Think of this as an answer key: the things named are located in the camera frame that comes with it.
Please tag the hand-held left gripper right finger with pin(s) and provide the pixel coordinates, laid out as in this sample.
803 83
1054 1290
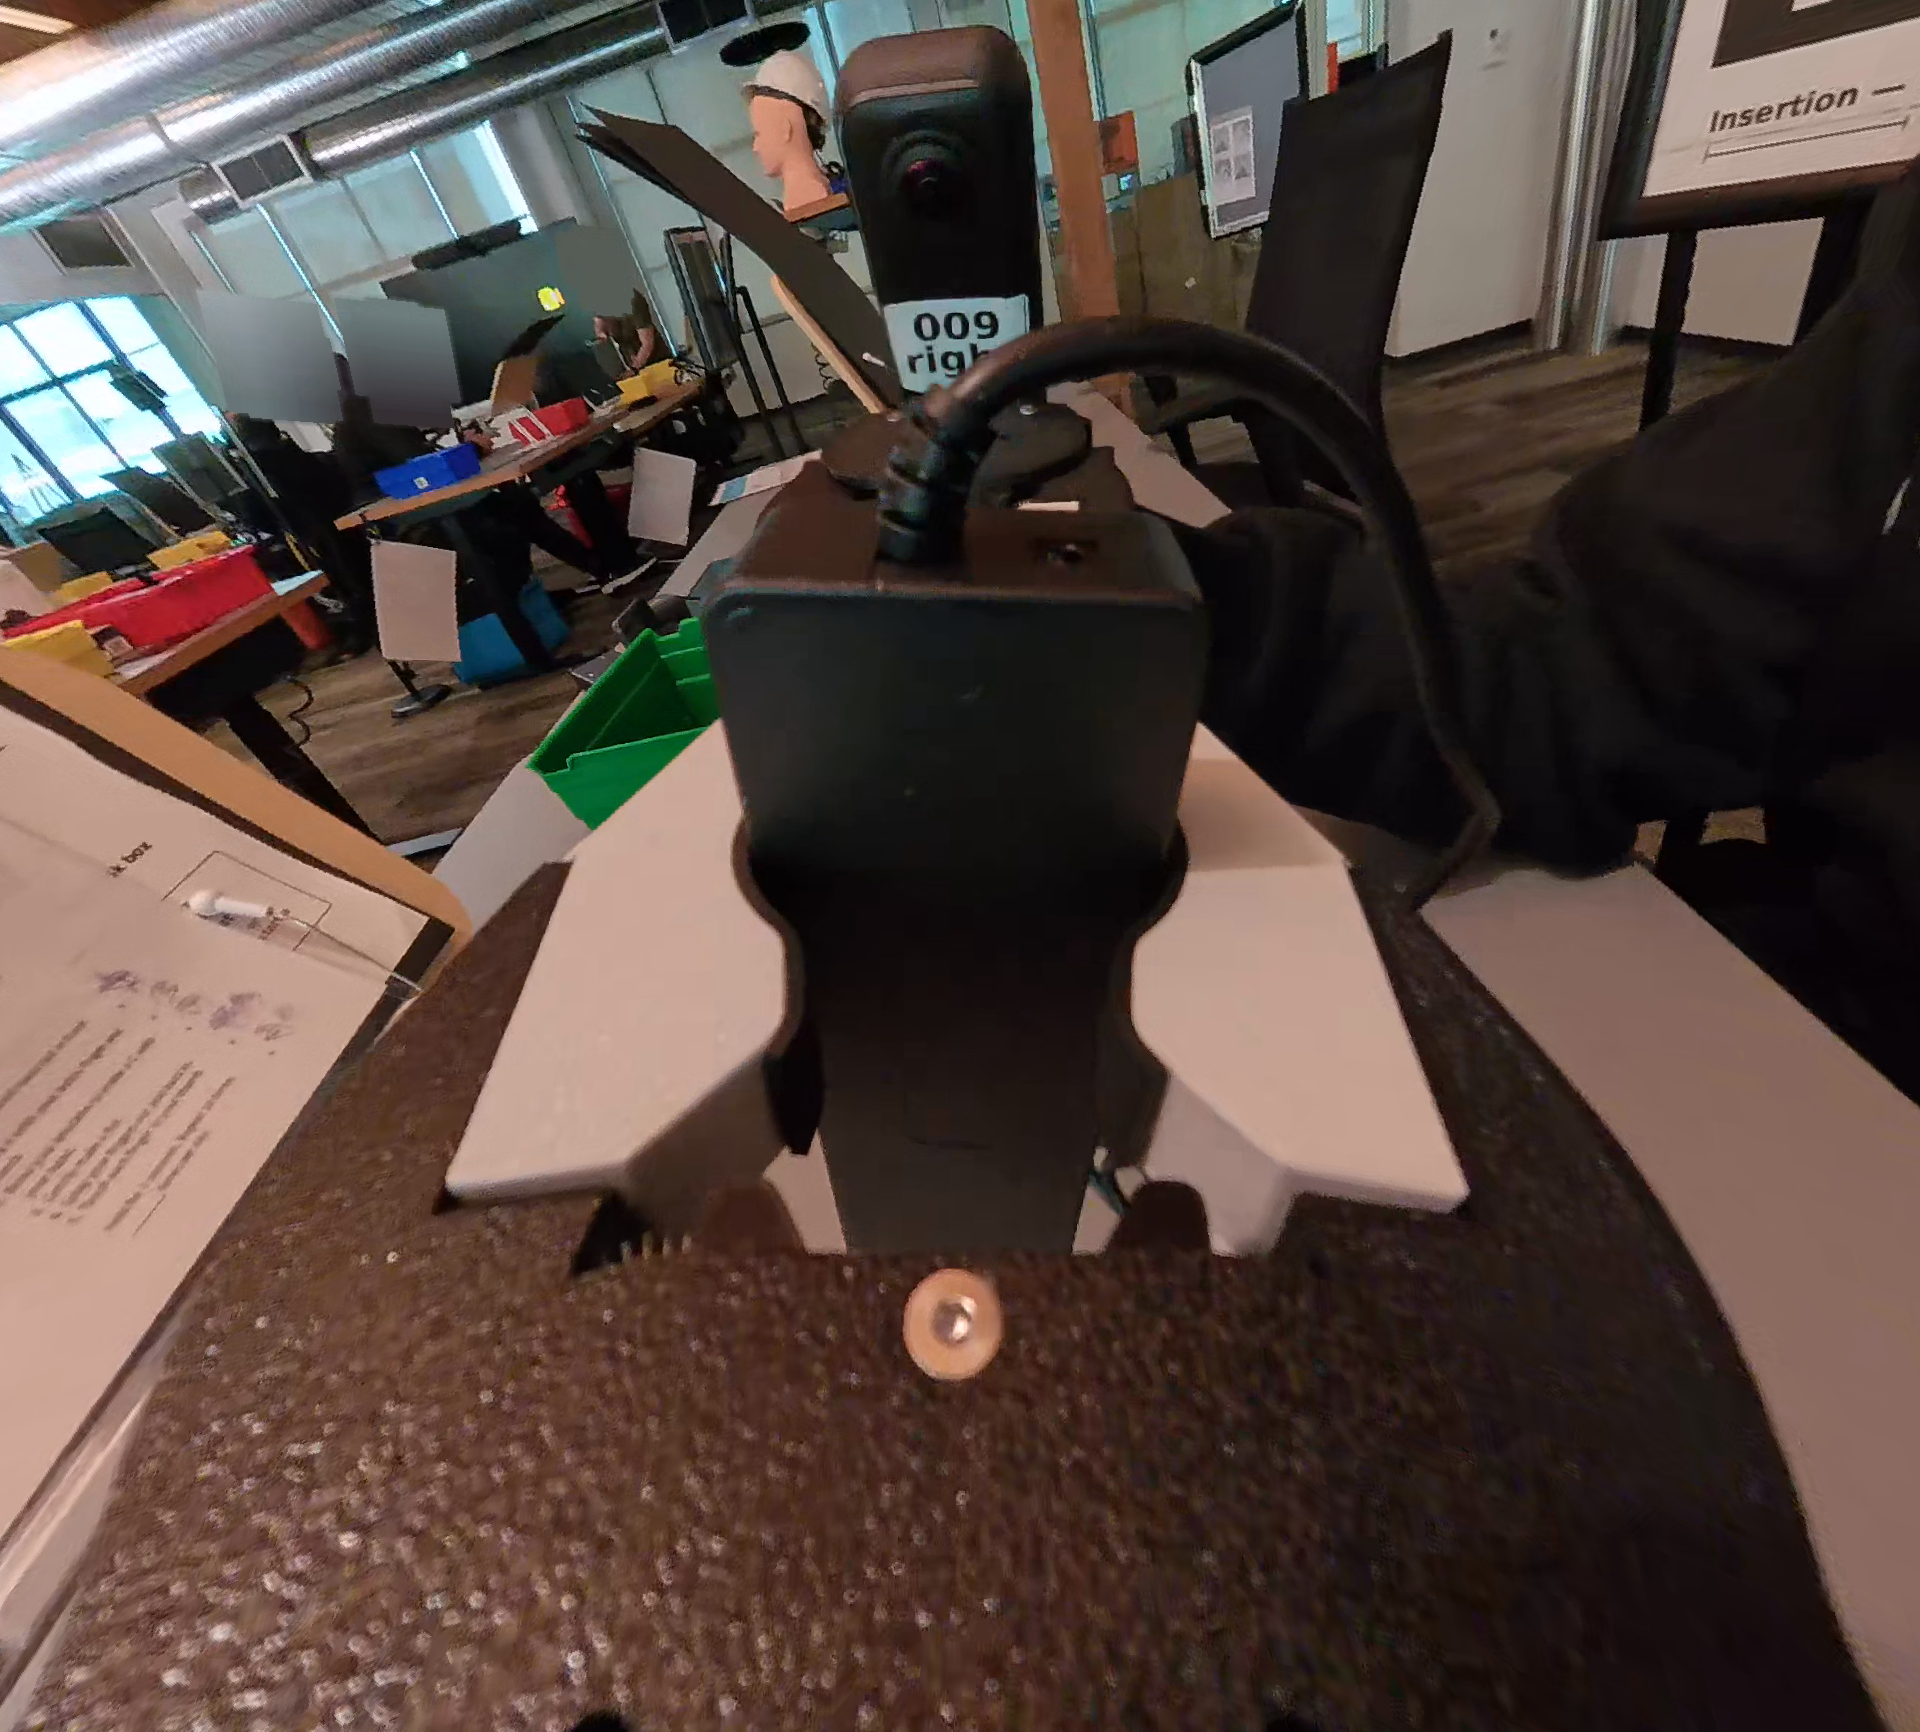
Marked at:
1291 1027

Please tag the green plastic bin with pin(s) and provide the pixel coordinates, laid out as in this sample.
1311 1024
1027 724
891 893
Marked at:
631 773

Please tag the red plastic bin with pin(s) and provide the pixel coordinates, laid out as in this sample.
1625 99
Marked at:
180 593

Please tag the blue storage box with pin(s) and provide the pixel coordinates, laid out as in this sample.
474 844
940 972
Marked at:
510 644

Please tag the wooden document stand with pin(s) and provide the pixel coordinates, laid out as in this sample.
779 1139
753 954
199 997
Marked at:
284 824

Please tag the wooden desk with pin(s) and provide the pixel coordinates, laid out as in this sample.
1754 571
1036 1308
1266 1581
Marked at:
225 660
494 464

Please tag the black framed floor sign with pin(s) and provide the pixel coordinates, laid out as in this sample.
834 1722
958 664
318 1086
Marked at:
1771 83

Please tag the silver ventilation duct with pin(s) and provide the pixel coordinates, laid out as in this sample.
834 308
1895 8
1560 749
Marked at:
180 90

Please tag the printed instruction sheets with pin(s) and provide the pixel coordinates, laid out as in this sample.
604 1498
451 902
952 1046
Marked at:
134 1086

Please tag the yellow plastic bin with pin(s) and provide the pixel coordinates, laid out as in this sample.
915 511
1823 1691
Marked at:
52 644

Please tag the hanging white paper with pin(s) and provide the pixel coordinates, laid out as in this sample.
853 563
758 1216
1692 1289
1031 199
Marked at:
417 600
661 494

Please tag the person's right forearm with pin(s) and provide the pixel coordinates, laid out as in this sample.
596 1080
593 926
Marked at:
1650 623

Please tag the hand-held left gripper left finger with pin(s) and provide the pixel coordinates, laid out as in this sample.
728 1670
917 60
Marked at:
631 1013

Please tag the blue plastic bin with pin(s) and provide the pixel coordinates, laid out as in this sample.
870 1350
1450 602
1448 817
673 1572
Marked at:
429 472

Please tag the black mesh chair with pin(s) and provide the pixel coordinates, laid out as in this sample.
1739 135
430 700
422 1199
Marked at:
1335 263

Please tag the black foam board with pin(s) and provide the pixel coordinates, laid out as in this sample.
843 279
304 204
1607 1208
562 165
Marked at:
720 216

